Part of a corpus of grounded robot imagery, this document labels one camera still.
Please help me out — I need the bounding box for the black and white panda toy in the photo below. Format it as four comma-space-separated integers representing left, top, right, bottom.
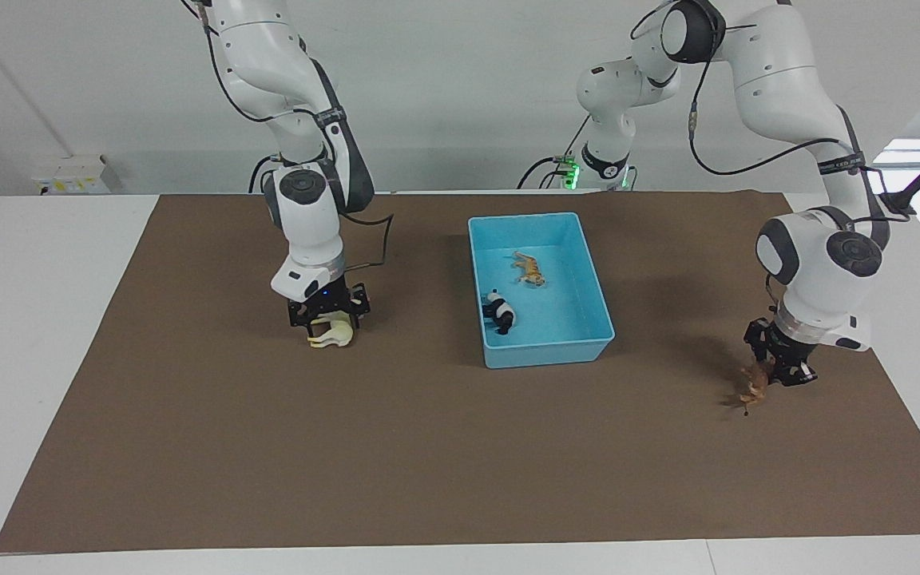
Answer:
482, 288, 518, 337

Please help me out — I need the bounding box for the brown table mat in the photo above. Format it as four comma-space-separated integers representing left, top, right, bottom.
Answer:
0, 190, 920, 554

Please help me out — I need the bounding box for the black base cable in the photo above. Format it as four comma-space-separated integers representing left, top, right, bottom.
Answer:
248, 153, 282, 194
517, 116, 593, 191

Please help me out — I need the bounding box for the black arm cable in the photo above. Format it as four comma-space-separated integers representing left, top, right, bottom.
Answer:
687, 22, 918, 221
183, 0, 395, 273

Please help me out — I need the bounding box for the light blue storage box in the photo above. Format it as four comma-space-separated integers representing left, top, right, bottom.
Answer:
468, 212, 616, 370

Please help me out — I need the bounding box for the white wall outlet box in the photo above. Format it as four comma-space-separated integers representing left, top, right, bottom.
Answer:
32, 155, 122, 196

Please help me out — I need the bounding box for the black right base cable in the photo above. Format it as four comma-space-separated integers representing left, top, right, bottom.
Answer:
248, 153, 282, 194

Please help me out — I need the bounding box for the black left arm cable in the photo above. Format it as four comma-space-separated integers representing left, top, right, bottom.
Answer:
687, 22, 918, 221

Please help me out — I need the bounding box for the black left base cable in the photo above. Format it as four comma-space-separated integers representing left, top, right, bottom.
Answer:
517, 116, 593, 191

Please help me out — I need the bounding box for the cream llama toy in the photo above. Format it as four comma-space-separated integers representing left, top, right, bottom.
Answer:
306, 312, 356, 351

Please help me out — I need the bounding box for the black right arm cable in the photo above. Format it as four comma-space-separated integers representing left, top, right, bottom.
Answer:
183, 0, 395, 273

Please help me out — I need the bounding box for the orange striped tiger toy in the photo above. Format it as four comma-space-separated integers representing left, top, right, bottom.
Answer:
510, 250, 549, 289

